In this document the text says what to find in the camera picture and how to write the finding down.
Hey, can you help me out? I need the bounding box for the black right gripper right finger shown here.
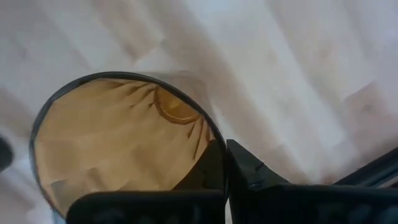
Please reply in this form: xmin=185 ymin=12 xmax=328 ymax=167
xmin=226 ymin=139 xmax=398 ymax=224

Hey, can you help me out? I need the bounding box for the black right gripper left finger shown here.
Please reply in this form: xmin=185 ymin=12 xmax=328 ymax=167
xmin=66 ymin=139 xmax=226 ymax=224

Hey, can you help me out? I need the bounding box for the amber twisted plastic tumbler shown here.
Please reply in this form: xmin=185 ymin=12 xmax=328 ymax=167
xmin=29 ymin=71 xmax=227 ymax=218

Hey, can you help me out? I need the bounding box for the black table edge frame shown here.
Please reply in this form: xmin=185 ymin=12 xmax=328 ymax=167
xmin=335 ymin=147 xmax=398 ymax=189

